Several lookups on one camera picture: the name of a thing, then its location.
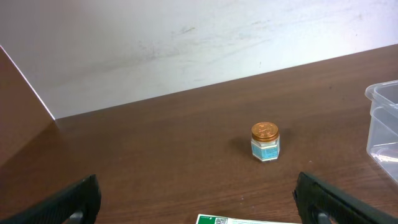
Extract white green medicine box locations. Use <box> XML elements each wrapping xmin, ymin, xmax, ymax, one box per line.
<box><xmin>196</xmin><ymin>214</ymin><xmax>293</xmax><ymax>224</ymax></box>

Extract small gold-lidded balm jar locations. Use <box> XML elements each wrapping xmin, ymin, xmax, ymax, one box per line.
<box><xmin>251</xmin><ymin>122</ymin><xmax>280</xmax><ymax>162</ymax></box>

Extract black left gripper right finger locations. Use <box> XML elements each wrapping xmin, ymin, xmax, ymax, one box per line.
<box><xmin>293</xmin><ymin>172</ymin><xmax>397</xmax><ymax>224</ymax></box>

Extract clear plastic container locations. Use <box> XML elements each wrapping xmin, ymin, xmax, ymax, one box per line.
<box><xmin>365</xmin><ymin>80</ymin><xmax>397</xmax><ymax>182</ymax></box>

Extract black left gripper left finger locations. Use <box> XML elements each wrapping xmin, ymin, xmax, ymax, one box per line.
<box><xmin>1</xmin><ymin>174</ymin><xmax>101</xmax><ymax>224</ymax></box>

